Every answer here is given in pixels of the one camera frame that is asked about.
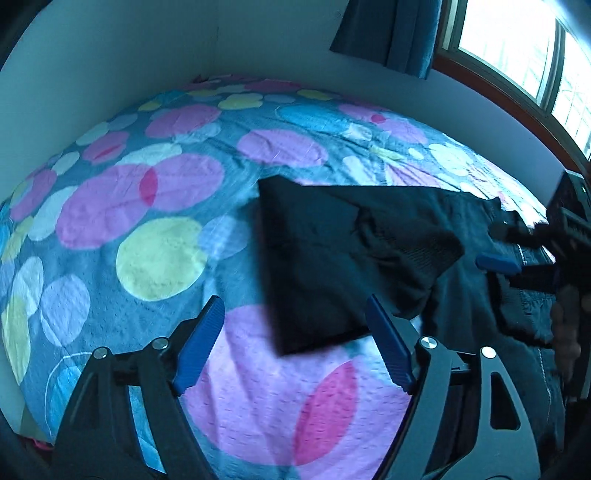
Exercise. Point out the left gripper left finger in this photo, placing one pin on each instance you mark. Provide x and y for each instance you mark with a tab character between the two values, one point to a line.
97	438

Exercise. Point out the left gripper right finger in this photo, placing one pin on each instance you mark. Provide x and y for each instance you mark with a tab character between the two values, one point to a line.
465	419

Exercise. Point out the person's right hand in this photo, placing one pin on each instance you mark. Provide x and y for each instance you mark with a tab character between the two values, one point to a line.
565	318

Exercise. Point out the black zip jacket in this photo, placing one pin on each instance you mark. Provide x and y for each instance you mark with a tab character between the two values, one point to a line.
330	248

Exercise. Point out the left blue curtain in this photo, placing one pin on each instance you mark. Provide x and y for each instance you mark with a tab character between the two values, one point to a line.
397	34

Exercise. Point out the colourful dotted bedspread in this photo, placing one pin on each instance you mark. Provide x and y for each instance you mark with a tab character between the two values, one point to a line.
128	231

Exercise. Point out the wooden framed window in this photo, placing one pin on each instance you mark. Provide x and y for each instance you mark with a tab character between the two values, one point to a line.
525	59

